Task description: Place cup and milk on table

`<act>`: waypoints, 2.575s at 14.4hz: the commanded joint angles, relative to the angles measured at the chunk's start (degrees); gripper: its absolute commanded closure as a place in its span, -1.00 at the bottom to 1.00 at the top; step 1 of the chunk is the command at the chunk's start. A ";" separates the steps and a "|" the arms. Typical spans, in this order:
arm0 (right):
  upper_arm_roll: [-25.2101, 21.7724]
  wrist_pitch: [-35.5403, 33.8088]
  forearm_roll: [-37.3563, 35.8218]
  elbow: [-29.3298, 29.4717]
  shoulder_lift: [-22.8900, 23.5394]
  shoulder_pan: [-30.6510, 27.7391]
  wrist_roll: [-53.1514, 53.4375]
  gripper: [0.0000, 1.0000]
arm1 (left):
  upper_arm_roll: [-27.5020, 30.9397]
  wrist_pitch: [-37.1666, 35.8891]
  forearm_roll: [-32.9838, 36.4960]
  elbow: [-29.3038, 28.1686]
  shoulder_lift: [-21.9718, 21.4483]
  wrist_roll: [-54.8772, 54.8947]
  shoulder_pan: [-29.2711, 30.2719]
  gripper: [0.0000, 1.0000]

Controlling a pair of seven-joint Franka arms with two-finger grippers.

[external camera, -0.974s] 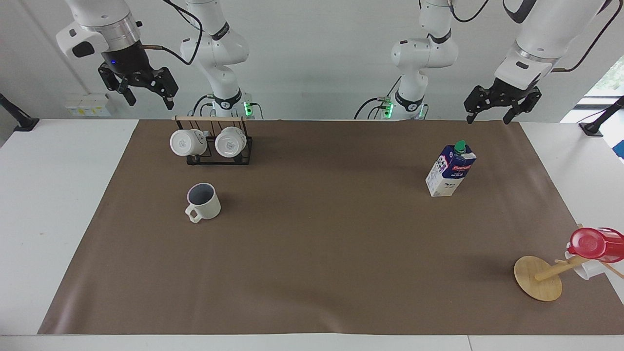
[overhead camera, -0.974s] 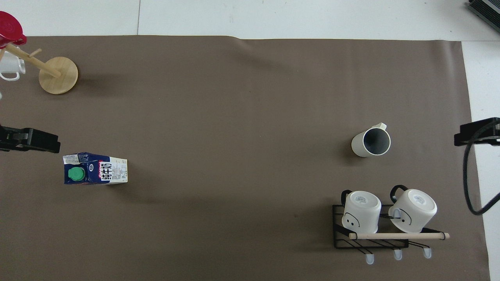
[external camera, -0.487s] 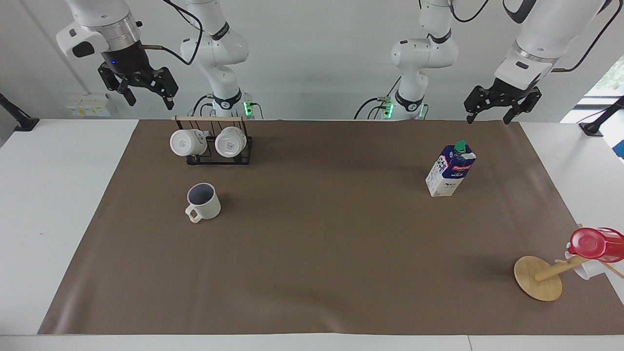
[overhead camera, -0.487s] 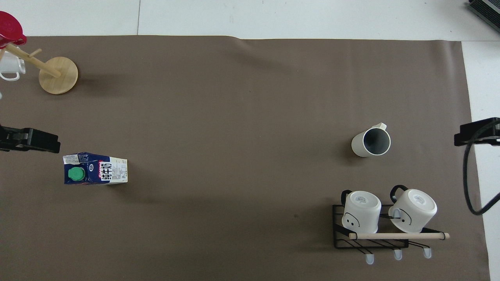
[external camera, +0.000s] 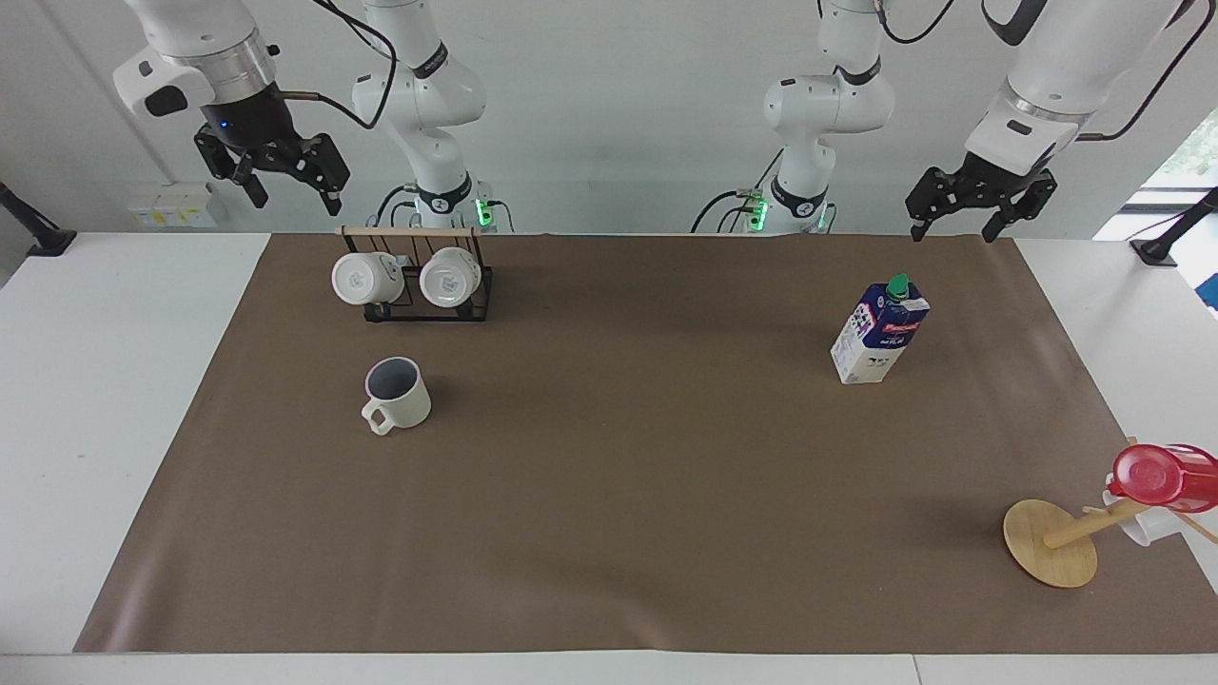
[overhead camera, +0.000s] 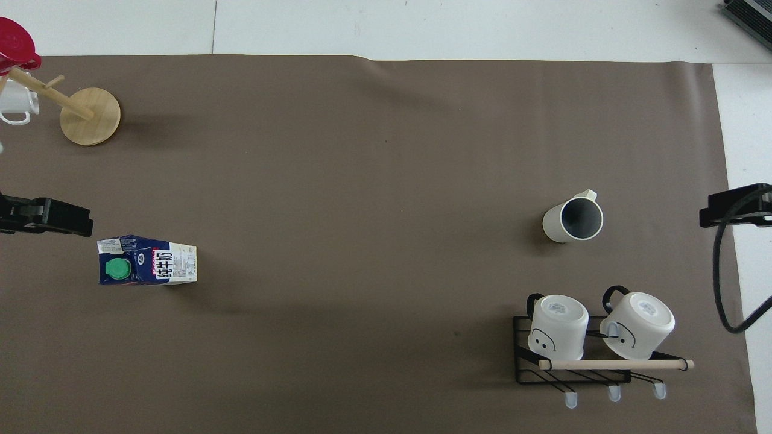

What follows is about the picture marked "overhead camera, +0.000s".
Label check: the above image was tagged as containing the blue and white milk carton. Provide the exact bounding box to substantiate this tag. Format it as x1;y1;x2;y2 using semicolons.
97;235;198;286

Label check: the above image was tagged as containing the red cup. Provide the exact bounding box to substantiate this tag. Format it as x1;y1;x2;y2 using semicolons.
0;16;43;77

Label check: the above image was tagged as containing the cream jug with grey inside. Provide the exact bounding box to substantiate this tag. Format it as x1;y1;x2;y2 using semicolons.
542;189;604;244

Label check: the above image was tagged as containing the wooden mug tree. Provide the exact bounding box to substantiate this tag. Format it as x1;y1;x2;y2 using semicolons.
0;66;122;147

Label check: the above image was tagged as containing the black stand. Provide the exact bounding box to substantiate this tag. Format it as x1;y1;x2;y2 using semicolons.
699;183;772;228
0;192;94;237

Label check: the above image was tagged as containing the plain white mug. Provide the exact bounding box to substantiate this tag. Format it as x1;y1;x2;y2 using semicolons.
0;80;41;127

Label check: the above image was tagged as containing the dark grey box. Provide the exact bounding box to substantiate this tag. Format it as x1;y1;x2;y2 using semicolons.
722;0;772;35

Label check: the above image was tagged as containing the white mug with black handle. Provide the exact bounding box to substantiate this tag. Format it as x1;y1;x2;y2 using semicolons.
526;293;590;362
598;285;676;362

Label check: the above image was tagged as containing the black wire rack with wooden bar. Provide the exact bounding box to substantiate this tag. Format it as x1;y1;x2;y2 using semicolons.
513;313;695;410

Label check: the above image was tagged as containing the black cable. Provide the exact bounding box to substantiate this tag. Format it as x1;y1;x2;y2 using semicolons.
712;188;772;335

